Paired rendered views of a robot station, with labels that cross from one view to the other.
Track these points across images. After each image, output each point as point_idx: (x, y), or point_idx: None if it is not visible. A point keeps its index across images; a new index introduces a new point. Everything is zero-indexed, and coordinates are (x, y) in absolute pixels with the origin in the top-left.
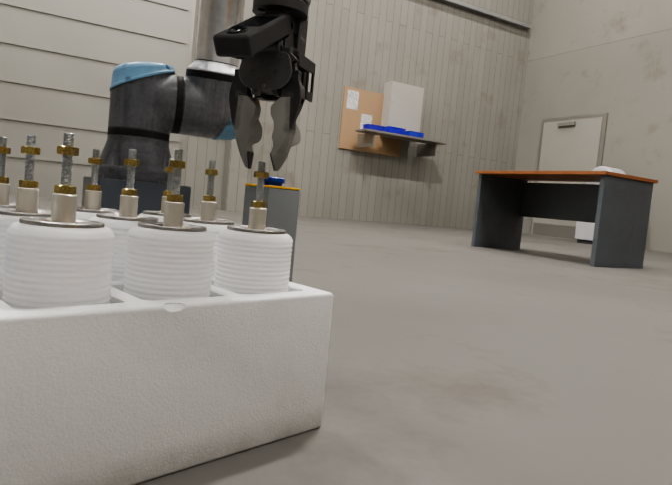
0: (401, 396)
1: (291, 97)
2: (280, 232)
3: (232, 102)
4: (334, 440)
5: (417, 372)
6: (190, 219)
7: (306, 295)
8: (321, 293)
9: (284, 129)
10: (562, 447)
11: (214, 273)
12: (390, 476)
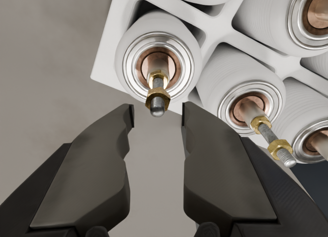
0: (98, 118)
1: (24, 223)
2: (122, 64)
3: (286, 187)
4: (99, 36)
5: None
6: (260, 80)
7: (99, 48)
8: (95, 67)
9: (87, 138)
10: (1, 98)
11: (208, 67)
12: (52, 10)
